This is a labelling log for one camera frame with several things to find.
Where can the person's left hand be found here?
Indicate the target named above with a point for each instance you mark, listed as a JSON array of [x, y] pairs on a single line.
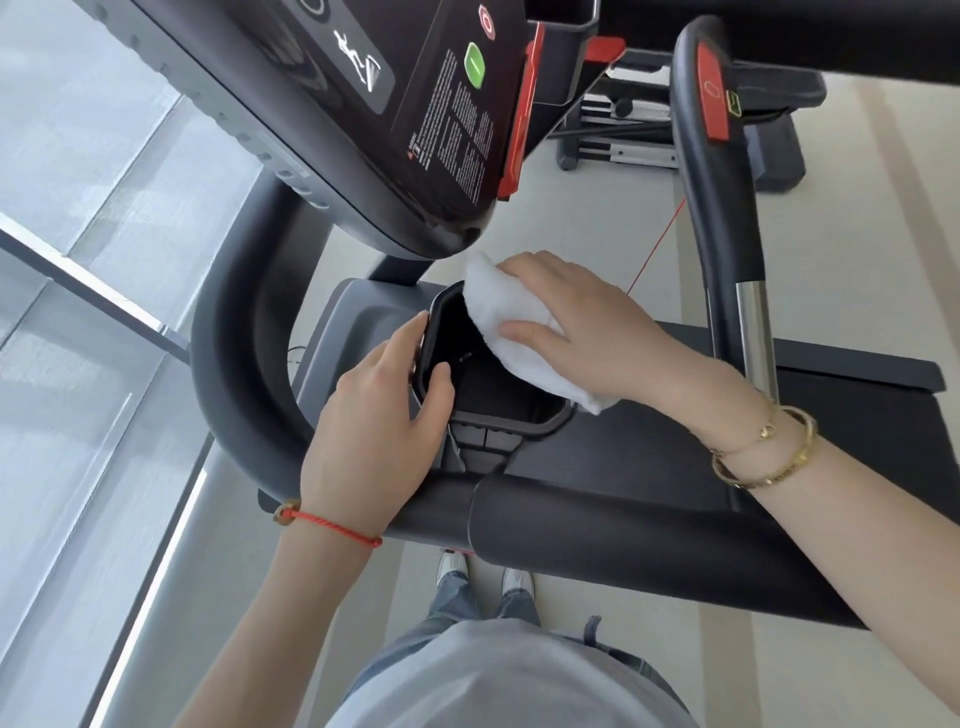
[[367, 435]]

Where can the person's right hand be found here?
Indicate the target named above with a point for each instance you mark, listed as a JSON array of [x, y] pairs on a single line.
[[622, 345]]

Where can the person's right thumb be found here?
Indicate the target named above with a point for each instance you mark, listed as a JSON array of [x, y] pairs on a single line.
[[532, 331]]

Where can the person's left thumb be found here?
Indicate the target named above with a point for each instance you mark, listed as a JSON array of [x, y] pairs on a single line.
[[437, 397]]

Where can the white cleaning cloth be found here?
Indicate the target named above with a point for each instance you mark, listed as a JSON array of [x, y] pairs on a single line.
[[517, 352]]

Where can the black treadmill cup holder tray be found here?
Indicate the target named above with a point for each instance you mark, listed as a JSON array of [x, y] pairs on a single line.
[[495, 390]]

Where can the person's right forearm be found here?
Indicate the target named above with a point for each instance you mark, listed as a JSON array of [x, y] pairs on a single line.
[[847, 525]]

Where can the person's left forearm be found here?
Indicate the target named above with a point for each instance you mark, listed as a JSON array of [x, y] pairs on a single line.
[[292, 615]]

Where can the white left shoe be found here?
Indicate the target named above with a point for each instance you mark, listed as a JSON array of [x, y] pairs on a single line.
[[452, 568]]

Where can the white shoe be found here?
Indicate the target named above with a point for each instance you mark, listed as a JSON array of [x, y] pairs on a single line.
[[452, 568], [517, 583]]

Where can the white right shoe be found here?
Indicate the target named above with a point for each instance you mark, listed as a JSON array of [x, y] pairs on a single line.
[[517, 583]]

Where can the blue jeans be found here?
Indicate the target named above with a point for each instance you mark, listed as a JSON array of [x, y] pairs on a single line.
[[450, 607]]

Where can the black side handrail red button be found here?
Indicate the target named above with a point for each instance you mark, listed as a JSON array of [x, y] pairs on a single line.
[[712, 187]]

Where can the gold bangle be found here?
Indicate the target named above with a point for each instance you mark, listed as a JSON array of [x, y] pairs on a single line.
[[787, 469]]

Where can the grey shirt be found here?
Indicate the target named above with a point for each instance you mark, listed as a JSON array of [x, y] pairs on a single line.
[[510, 682]]

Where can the black treadmill console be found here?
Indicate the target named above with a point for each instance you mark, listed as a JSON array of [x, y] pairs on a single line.
[[315, 112]]

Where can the black exercise machine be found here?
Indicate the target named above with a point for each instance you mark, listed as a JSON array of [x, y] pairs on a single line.
[[780, 127]]

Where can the grey window frame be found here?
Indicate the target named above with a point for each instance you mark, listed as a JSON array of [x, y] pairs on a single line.
[[90, 289]]

